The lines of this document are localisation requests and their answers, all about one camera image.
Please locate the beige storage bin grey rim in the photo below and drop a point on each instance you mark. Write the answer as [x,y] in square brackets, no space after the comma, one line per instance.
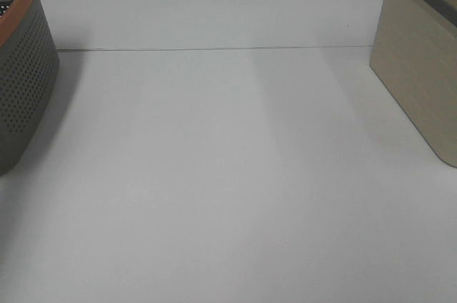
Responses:
[414,56]

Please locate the grey basket with orange rim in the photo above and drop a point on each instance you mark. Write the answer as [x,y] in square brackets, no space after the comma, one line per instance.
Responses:
[29,67]

